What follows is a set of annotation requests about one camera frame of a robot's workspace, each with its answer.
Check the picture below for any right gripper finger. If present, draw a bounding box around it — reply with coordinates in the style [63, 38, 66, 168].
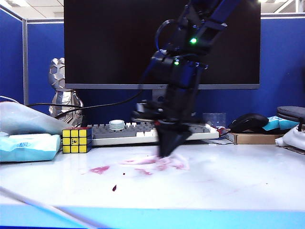
[156, 127, 178, 158]
[167, 132, 192, 157]

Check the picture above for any white charging cable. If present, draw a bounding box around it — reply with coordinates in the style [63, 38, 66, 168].
[0, 95, 105, 229]

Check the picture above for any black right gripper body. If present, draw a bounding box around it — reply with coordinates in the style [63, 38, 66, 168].
[131, 100, 200, 134]

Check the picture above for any pink stained wet wipe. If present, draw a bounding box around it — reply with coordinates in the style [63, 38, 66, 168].
[118, 154, 191, 171]

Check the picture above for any translucent white tape roll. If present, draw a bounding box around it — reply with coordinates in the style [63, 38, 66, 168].
[109, 120, 125, 131]

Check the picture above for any black computer mouse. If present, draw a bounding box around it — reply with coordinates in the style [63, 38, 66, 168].
[229, 113, 269, 134]

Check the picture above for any black power cable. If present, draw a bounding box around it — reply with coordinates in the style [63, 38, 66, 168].
[25, 103, 83, 108]
[57, 90, 143, 119]

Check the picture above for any grey fabric zip case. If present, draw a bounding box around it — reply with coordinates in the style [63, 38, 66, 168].
[276, 106, 305, 125]

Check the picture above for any light blue wet wipes pack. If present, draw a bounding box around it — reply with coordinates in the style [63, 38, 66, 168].
[0, 133, 61, 163]

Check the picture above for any grey aluminium partition frame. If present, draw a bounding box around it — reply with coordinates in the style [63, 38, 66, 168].
[22, 18, 65, 106]

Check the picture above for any cyan paper package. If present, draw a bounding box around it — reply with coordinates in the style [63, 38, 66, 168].
[263, 115, 300, 132]

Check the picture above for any clear glass cup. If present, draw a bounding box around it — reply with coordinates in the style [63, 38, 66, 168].
[202, 113, 226, 131]

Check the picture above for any white and grey keyboard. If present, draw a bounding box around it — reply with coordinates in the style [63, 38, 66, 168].
[87, 120, 220, 146]

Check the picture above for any Rubik's cube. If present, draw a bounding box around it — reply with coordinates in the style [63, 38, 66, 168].
[61, 127, 92, 154]

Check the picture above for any silver faceted figurine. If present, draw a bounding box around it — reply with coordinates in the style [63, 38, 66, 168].
[48, 58, 84, 127]

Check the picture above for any black AOC computer monitor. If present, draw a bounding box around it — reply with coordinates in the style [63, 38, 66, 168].
[63, 0, 262, 122]

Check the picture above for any flat brown cardboard box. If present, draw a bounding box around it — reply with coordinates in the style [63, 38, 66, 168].
[225, 131, 285, 146]

